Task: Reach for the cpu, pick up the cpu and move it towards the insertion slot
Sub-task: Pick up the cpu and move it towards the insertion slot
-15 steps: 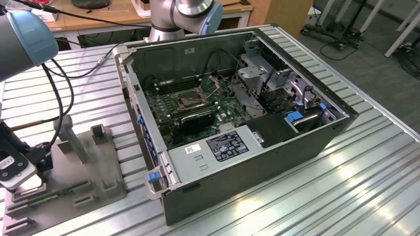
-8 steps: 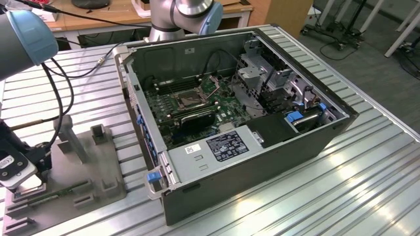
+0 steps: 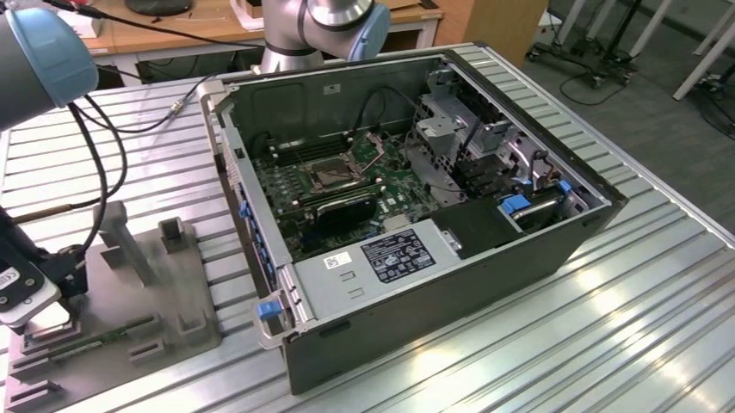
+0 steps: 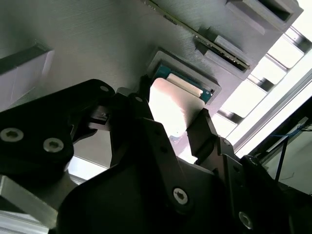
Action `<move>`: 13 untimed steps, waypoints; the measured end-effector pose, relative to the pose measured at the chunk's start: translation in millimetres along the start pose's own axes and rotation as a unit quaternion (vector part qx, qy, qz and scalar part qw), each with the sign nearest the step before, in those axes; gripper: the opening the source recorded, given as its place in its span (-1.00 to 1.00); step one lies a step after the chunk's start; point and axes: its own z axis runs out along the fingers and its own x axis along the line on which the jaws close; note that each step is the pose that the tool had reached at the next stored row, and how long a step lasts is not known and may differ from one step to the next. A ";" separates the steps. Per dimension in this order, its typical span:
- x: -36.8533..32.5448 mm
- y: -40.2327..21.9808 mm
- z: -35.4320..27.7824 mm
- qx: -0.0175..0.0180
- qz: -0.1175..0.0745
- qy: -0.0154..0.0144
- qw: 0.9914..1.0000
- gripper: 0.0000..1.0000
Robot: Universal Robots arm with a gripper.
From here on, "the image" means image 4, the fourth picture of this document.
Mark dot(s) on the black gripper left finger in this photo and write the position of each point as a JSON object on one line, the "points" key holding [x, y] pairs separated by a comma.
{"points": [[36, 129]]}

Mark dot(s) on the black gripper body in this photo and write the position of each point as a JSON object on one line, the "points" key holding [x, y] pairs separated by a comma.
{"points": [[126, 202]]}

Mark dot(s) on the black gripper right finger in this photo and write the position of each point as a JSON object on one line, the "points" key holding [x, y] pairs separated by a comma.
{"points": [[207, 141]]}

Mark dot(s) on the silver-topped CPU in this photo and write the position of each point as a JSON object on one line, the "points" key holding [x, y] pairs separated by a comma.
{"points": [[175, 102]]}

